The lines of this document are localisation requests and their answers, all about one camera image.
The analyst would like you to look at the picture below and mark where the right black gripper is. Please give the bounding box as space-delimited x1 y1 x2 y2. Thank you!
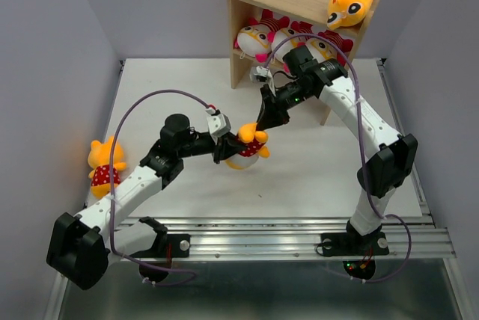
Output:
254 79 314 132

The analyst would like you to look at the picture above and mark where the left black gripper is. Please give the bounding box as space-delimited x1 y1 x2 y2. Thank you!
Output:
178 131 247 164

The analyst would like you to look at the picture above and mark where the white pink plush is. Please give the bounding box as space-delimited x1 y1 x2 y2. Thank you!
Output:
305 30 354 65
271 21 312 62
234 9 290 62

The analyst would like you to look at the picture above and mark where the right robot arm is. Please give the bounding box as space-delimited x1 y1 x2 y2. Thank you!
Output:
250 46 418 253

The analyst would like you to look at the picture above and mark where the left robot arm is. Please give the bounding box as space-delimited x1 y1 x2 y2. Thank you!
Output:
46 114 247 290

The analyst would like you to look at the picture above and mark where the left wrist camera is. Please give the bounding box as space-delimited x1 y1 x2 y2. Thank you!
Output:
207 113 231 138

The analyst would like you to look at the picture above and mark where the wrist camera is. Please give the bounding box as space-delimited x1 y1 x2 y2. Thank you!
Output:
207 113 231 138
249 66 272 84

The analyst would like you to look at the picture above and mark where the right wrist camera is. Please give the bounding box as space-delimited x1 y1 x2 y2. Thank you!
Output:
249 66 272 84

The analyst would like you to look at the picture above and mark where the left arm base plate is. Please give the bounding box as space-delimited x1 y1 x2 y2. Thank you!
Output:
132 233 191 260

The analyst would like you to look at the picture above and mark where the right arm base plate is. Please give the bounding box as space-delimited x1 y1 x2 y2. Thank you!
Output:
316 232 389 257

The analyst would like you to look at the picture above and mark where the aluminium mounting rail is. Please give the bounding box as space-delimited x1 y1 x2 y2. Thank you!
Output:
59 216 458 261

